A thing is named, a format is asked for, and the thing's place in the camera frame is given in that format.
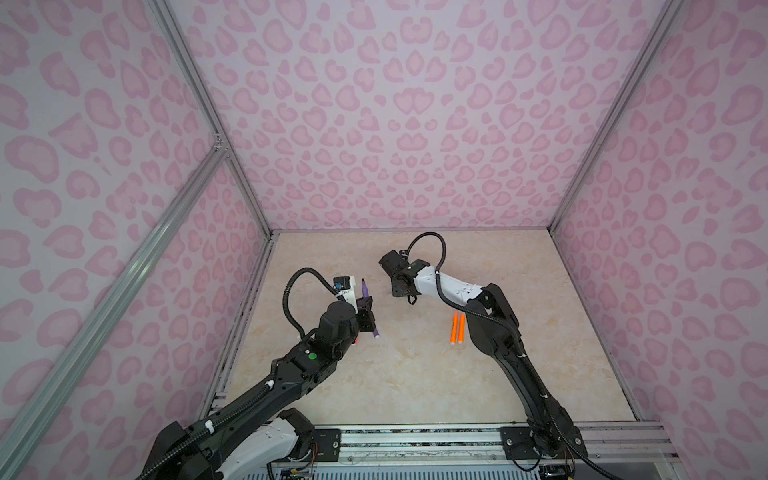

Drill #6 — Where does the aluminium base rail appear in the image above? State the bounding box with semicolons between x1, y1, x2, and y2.
161;422;691;480

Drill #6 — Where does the orange marker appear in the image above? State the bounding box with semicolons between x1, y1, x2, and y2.
456;313;466;344
450;311;460;345

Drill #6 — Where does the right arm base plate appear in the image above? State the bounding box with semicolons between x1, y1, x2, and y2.
499;426;589;461

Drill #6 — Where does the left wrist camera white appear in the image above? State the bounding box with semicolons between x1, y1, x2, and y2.
333;276;358;312

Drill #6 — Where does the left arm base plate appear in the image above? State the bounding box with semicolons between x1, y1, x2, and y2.
256;427;343;463

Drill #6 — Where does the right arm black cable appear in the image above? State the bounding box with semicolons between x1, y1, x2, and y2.
405;231;625;480

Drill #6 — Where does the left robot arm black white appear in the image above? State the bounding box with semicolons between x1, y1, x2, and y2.
138;297;375;479

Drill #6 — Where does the diagonal aluminium frame bar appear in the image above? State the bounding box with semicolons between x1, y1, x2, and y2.
1;146;229;479

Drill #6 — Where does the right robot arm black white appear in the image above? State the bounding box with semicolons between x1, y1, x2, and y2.
379;250;588;459

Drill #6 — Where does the purple marker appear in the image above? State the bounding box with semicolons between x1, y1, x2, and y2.
358;279;380;339

